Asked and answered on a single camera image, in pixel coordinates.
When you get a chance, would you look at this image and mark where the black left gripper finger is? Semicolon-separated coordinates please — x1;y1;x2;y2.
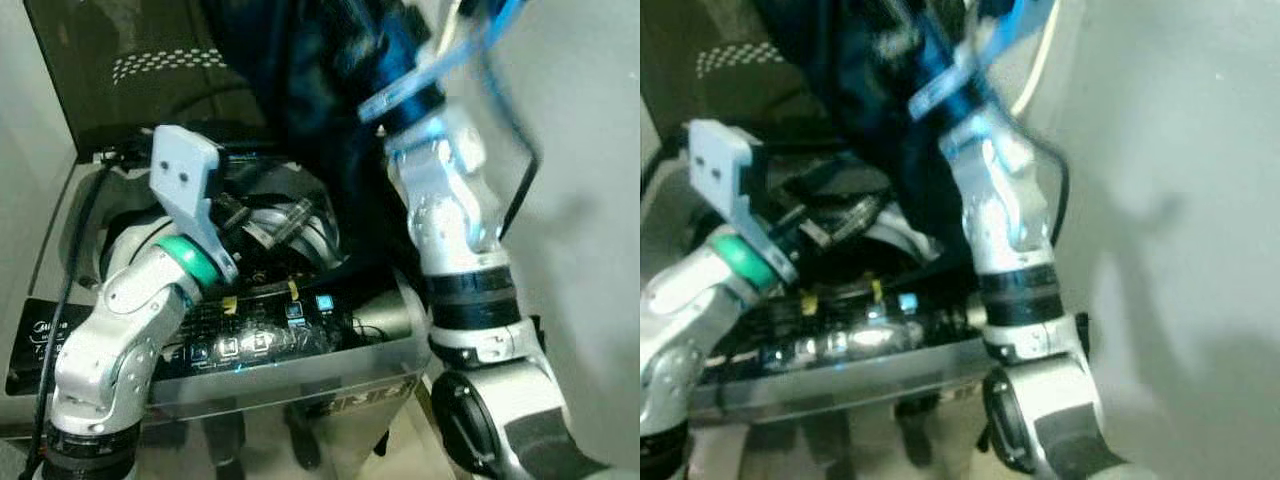
806;194;875;227
244;196;319;229
244;222;307;255
800;220;859;251

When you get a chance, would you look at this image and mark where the dark blue garment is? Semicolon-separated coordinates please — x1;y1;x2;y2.
204;0;443;273
770;0;991;267

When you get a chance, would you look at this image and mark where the silver top-load washing machine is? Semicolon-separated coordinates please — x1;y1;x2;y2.
640;0;1001;429
0;0;433;433

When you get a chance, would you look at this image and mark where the black washer control panel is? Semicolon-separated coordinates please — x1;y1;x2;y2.
5;283;369;397
700;280;987;387

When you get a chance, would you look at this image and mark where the dark washer lid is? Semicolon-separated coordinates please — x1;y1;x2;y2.
640;0;833;153
22;0;273;157

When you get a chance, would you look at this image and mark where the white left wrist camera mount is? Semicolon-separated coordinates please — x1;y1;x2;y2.
150;125;241;287
688;119;799;287

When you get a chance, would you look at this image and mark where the white wall cable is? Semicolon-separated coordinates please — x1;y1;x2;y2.
1014;0;1063;117

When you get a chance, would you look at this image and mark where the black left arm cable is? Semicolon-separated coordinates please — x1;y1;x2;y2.
28;158;113;480

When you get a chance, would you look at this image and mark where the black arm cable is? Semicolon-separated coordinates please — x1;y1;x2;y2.
478;56;543;243
1040;140;1073;249
28;158;113;480

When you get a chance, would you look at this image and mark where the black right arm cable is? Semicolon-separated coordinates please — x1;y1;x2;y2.
1040;140;1073;249
478;56;543;243

